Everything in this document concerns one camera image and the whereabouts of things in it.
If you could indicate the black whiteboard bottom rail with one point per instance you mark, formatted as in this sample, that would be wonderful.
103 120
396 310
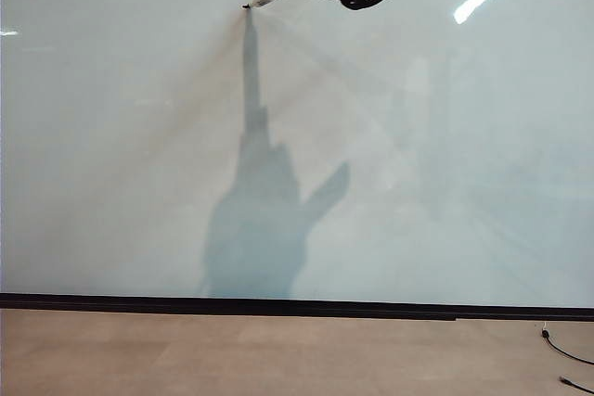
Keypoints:
278 308

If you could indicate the white glossy whiteboard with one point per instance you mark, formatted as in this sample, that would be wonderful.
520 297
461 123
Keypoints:
139 136

